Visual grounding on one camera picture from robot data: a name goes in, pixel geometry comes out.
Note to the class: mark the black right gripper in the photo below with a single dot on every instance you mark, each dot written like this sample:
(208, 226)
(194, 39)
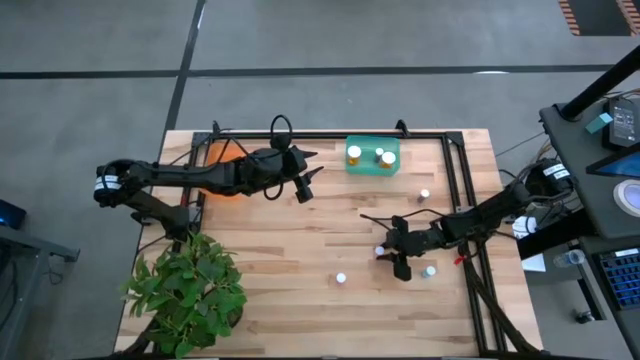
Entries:
(407, 242)

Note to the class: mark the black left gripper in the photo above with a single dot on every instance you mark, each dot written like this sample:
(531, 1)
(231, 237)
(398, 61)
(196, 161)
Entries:
(287, 162)

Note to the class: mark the pink pill bottle white cap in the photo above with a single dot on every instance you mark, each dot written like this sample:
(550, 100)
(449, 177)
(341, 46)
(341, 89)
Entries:
(341, 278)
(379, 250)

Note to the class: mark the orange pill bottle white cap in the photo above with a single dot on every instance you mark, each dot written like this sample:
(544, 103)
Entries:
(354, 152)
(388, 159)

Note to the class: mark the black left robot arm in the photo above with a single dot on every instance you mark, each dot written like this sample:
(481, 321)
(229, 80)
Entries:
(175, 175)

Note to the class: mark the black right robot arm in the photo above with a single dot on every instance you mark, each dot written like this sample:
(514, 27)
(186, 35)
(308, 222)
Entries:
(480, 220)

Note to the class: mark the translucent green plastic bin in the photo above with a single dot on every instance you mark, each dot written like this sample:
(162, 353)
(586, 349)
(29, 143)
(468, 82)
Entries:
(367, 167)

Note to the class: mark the translucent orange plastic bin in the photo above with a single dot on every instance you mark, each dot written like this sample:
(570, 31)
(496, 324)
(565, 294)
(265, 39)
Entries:
(220, 152)

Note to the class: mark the white paper sheet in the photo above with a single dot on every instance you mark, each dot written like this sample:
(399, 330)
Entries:
(534, 262)

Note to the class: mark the clear plastic water bottle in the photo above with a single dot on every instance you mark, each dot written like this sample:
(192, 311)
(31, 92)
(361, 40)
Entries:
(570, 258)

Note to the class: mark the green leafy potted plant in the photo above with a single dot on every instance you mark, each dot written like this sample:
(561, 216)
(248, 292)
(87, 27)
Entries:
(185, 295)

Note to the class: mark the small black floor object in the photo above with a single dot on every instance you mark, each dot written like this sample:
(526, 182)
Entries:
(582, 316)

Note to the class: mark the dark grey operator desk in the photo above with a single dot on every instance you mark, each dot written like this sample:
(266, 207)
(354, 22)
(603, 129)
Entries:
(585, 145)

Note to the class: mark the black backlit keyboard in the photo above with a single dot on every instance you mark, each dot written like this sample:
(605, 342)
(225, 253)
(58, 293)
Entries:
(622, 280)

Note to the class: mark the monitor with blue screen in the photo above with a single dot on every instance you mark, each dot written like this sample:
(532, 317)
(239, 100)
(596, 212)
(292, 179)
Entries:
(620, 167)

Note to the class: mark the small teal box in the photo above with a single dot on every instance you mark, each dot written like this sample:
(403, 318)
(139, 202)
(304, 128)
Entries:
(599, 123)

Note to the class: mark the white tape roll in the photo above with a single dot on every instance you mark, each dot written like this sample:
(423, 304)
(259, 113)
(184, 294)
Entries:
(629, 197)

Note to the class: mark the black power brick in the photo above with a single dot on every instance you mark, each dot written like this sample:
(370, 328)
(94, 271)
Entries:
(622, 125)

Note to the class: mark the black stand pole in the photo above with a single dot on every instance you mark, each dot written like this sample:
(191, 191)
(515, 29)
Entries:
(600, 85)

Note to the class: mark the black device with blue light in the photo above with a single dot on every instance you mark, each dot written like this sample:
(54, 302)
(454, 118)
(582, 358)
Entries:
(10, 215)

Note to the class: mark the black mat with striped edges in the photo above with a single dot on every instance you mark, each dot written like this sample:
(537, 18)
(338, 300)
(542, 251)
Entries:
(597, 15)

